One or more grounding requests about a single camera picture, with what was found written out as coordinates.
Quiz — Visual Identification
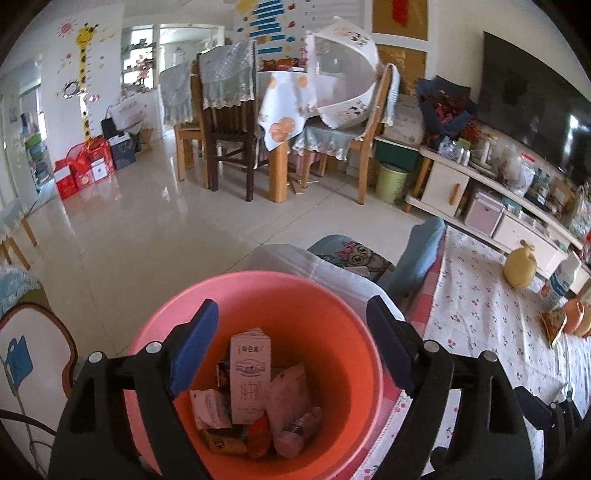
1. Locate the dark blue wrapped bouquet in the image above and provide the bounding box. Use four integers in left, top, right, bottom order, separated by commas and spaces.
416, 76, 478, 139

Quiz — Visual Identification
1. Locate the white plastic bottle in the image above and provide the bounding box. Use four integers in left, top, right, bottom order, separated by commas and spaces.
540, 251, 581, 311

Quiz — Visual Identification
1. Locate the black television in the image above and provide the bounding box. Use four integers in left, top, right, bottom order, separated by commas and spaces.
475, 31, 591, 185

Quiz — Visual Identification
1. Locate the lace chair cover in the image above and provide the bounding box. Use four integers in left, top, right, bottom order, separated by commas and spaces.
378, 62, 402, 127

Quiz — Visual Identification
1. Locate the wooden dining table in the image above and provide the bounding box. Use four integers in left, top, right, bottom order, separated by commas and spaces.
259, 134, 324, 204

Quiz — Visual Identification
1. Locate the pink plastic bucket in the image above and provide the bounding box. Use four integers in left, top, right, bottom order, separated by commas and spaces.
124, 271, 385, 480

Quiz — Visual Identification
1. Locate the red snack packet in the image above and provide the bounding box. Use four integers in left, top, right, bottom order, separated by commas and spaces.
246, 413, 273, 460

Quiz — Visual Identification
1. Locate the light blue chair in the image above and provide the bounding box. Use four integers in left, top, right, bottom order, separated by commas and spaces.
307, 216, 446, 315

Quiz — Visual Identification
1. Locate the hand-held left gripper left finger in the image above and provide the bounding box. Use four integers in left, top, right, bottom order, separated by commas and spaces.
48, 298, 220, 480

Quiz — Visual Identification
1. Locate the dark wooden chair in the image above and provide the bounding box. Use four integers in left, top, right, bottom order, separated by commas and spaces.
198, 39, 260, 202

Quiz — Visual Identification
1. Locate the giraffe wall sticker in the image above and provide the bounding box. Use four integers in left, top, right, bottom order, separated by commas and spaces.
74, 25, 100, 144

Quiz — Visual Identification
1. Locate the pink drink bottle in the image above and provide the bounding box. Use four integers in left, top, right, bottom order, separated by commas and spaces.
274, 406, 324, 459

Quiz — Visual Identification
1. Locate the white printed carton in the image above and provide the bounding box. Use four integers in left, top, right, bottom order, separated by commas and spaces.
189, 389, 233, 431

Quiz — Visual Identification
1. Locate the yellow candy wrapper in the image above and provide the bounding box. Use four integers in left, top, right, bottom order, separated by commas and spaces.
540, 307, 568, 349

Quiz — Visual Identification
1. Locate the clear plastic bag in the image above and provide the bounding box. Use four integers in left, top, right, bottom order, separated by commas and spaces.
501, 148, 532, 195

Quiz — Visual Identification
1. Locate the white paper bag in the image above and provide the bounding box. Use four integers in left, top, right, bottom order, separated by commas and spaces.
111, 97, 148, 132

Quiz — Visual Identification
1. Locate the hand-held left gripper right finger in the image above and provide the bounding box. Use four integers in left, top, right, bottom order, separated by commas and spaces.
366, 295, 539, 480

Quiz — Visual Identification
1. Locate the red apple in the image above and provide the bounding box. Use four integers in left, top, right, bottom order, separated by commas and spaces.
564, 299, 591, 335

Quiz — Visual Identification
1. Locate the white orange print tablecloth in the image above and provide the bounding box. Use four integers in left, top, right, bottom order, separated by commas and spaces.
256, 69, 370, 151

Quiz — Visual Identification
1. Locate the glass pitcher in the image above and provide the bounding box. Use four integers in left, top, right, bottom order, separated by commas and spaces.
478, 134, 499, 167

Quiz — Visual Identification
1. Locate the red gift box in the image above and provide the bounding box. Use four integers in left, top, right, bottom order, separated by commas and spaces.
69, 141, 115, 185
53, 159, 79, 200

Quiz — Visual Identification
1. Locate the dark blue paper bag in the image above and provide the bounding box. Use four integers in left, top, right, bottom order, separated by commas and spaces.
108, 134, 138, 170

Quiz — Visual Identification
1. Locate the toast shaped floor mat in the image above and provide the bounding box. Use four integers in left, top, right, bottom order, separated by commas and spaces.
0, 302, 79, 462

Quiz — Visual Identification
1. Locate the pink storage box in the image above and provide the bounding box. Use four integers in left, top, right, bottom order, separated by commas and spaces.
464, 191, 504, 236

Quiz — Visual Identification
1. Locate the white television cabinet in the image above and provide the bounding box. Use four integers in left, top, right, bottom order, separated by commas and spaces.
405, 138, 591, 280

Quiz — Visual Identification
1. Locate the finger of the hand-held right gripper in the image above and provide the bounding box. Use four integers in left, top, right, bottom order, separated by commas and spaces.
513, 386, 583, 467

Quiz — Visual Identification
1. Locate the cork notice board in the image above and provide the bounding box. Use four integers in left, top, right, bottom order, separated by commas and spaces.
372, 0, 428, 95

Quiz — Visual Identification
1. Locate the quilted white cushion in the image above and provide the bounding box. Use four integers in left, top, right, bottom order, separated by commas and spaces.
383, 95, 426, 148

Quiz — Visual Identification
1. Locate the white and blue milk carton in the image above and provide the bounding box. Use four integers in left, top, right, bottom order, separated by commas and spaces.
229, 328, 271, 425

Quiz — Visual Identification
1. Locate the yellow snack box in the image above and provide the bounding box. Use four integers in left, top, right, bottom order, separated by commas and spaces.
203, 427, 247, 455

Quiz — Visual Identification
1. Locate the small yellow pear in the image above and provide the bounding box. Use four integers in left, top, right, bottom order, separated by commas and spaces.
503, 240, 539, 291

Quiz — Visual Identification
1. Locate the owl print cushion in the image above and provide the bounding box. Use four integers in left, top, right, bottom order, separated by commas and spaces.
309, 234, 396, 282

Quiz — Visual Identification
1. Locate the white tissue packet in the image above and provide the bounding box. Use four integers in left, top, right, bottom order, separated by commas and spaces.
265, 363, 311, 437

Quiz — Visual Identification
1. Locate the light green bin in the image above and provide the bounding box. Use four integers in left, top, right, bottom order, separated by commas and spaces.
375, 162, 411, 204

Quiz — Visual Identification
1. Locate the cherry print tablecloth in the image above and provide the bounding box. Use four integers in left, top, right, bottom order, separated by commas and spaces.
355, 226, 591, 480

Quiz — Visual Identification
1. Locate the light wooden chair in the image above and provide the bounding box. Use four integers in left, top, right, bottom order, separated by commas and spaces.
159, 62, 204, 183
295, 62, 400, 206

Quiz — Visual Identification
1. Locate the white printed food cover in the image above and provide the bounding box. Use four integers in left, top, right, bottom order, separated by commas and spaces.
305, 16, 382, 130

